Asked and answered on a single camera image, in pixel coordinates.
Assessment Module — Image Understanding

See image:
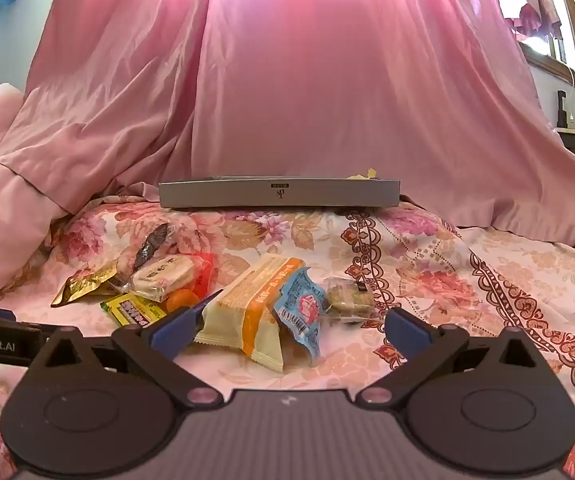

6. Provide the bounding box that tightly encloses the small orange tangerine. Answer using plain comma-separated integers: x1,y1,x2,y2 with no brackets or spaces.
166,287,202,312

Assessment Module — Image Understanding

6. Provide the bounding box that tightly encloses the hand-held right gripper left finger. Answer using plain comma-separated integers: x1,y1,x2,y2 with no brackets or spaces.
32,304,222,409

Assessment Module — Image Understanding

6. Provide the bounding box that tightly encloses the floral bed sheet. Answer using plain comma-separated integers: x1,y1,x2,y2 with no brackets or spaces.
0,194,575,480

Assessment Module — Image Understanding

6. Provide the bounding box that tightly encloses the clear rice cracker packet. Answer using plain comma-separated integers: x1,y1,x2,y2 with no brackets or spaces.
128,254,203,302

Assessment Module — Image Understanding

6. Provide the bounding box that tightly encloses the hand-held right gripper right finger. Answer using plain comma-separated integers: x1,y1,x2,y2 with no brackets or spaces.
357,306,548,409

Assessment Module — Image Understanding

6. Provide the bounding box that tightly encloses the gold foil snack packet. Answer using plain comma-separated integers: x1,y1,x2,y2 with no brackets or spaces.
50,261,119,308

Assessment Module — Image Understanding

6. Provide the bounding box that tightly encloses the cream orange striped snack packet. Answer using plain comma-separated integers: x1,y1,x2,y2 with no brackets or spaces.
194,254,307,374

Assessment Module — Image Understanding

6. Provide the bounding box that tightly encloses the clear brown biscuit packet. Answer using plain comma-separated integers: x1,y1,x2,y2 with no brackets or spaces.
324,276,377,324

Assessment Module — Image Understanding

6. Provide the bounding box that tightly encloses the window with wooden frame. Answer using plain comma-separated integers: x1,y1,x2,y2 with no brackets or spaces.
492,0,575,97

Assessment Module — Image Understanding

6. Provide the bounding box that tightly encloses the pink curtain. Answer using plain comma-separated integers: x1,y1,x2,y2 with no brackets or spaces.
0,0,575,253

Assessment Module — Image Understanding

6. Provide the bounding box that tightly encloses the red snack packet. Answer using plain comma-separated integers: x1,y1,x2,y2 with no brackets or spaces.
186,254,218,302

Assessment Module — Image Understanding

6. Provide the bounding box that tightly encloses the light blue snack packet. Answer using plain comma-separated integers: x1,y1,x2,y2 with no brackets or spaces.
272,266,329,367

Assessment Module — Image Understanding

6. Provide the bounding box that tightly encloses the yellow green candy packet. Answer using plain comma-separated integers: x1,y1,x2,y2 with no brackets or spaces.
100,292,169,329

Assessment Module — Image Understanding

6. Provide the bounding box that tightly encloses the hanging purple garment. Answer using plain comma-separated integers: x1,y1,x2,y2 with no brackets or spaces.
505,2,564,41

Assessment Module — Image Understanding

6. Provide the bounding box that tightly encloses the grey shallow cardboard box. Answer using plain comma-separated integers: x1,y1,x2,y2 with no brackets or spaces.
159,176,401,210

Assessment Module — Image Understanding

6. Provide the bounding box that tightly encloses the dark brown snack packet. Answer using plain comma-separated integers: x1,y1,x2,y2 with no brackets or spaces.
132,222,177,272

